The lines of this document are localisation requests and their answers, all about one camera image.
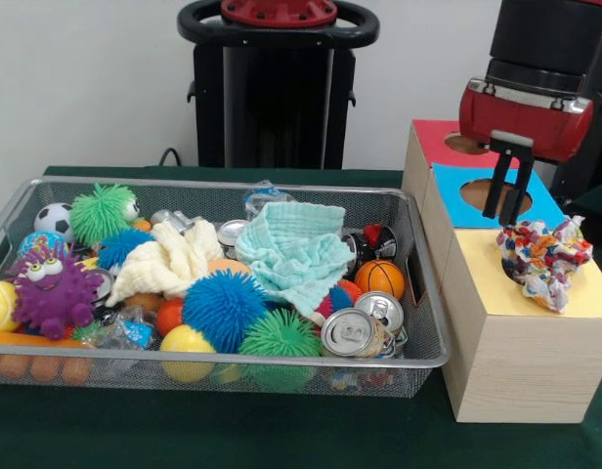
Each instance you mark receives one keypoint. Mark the mint green cloth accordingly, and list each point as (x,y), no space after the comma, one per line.
(291,254)

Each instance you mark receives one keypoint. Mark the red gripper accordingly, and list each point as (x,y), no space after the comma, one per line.
(521,124)

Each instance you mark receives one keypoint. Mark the dark green table cloth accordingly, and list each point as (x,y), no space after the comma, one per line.
(281,439)
(601,195)

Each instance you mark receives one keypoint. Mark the orange toy building block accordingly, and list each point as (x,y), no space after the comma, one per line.
(42,369)

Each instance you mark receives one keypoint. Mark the shallow silver mesh bin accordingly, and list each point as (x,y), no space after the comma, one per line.
(408,381)

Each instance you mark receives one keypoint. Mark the small soccer ball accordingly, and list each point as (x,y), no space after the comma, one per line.
(52,217)

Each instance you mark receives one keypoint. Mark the purple spiky monster toy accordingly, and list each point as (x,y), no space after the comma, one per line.
(52,293)

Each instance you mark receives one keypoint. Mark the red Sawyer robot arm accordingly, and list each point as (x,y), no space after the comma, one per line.
(545,44)

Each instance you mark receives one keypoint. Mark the small orange basketball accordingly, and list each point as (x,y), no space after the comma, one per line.
(379,281)

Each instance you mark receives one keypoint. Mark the wooden box with three holes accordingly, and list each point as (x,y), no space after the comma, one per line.
(526,371)

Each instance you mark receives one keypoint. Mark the silver drink can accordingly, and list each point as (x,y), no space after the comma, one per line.
(350,334)

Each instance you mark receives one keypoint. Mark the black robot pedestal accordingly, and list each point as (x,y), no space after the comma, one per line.
(281,122)

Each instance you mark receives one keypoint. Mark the blue spiky ball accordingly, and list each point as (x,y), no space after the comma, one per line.
(223,310)

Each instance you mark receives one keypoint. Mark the cream cloth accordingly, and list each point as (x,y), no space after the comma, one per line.
(174,264)

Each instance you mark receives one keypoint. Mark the green spiky ball with eyes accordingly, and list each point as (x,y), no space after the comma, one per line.
(100,212)

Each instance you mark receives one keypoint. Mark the multicoloured knotted rag toy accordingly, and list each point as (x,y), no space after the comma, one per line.
(545,259)

